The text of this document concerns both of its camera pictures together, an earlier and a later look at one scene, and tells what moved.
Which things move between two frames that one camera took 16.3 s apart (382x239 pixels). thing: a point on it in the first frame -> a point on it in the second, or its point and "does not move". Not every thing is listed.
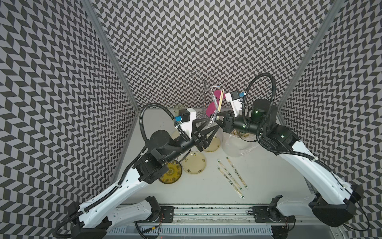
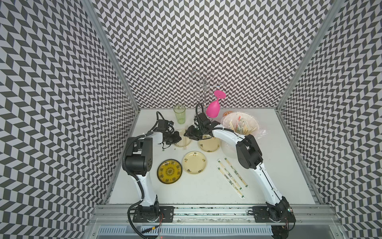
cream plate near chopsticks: (194, 162) does not move
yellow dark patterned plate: (173, 175) does not move
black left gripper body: (185, 144) -> (172, 137)
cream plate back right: (214, 146) does not move
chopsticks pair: (231, 182) does not move
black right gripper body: (233, 122) -> (196, 132)
